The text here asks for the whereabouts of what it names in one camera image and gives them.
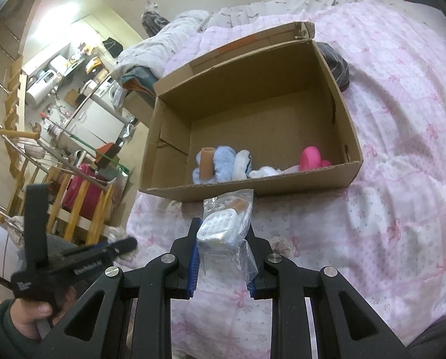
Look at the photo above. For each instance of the pink floral bed quilt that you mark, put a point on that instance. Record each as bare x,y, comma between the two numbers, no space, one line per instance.
386,232

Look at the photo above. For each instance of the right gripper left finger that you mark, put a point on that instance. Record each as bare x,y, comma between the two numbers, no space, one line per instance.
182,282

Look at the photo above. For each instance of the beige lace scrunchie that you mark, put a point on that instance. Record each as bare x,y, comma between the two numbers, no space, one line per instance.
284,247

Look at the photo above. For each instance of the dark grey cloth bundle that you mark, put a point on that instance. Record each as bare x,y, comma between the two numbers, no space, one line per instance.
337,65

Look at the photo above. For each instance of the clear bag with white item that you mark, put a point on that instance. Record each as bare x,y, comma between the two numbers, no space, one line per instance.
222,237

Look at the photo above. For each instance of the tan silicone tube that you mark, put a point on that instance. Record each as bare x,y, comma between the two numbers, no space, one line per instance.
206,164

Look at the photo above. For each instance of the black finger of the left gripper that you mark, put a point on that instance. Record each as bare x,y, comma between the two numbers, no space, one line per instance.
104,252

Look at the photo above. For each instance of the person's left hand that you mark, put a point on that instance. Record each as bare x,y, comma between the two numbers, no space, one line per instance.
25,314

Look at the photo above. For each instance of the white rumpled duvet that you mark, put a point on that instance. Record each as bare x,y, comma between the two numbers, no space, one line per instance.
155,52

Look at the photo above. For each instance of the pink rubber duck toy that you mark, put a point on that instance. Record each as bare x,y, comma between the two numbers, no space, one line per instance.
311,158

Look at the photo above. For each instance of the white kitchen cabinet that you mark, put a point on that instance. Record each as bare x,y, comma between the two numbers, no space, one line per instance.
96,122

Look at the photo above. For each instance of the grey tabby cat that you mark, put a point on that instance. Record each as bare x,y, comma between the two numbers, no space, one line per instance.
152,21

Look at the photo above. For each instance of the light blue plush toy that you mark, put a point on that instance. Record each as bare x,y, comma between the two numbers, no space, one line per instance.
230,166

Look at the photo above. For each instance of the white ruffled scrunchie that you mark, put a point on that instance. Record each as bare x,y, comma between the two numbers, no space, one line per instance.
265,171

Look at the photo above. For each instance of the wooden railing frame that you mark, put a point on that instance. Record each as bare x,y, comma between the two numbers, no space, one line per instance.
77,200

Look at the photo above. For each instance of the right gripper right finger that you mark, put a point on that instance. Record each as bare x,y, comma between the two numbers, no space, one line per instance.
264,283

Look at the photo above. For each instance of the small brown cardboard box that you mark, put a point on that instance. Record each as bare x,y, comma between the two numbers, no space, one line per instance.
141,106

